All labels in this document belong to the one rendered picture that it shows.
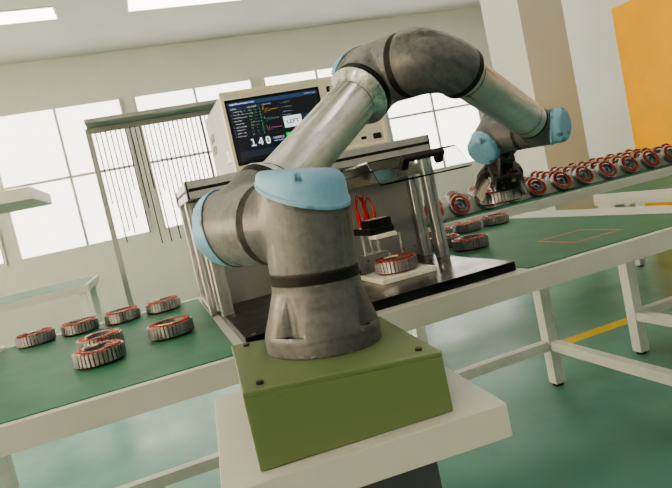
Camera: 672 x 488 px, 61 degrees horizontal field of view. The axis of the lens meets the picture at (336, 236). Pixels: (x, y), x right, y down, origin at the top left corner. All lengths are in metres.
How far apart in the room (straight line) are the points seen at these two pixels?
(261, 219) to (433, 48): 0.45
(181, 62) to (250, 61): 0.91
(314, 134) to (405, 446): 0.49
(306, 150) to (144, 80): 7.13
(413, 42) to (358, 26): 7.77
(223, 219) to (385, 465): 0.37
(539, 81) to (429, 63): 4.36
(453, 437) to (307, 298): 0.23
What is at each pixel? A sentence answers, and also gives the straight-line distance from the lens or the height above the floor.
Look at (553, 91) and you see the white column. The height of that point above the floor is 1.44.
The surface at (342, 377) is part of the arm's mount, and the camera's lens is 0.64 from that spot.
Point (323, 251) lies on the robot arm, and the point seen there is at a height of 0.95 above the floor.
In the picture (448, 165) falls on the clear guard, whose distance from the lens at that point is 1.39.
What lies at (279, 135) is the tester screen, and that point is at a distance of 1.54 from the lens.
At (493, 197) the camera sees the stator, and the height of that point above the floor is 0.91.
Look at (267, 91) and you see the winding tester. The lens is 1.56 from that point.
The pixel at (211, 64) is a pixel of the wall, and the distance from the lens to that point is 8.10.
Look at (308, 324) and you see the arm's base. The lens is 0.69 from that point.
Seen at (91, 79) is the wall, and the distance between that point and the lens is 8.00.
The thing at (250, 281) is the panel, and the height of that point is 0.82.
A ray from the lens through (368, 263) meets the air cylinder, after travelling 1.59.
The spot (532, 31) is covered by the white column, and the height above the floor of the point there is 1.97.
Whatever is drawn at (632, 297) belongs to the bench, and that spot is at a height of 0.27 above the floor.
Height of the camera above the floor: 1.02
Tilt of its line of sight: 5 degrees down
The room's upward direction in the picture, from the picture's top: 12 degrees counter-clockwise
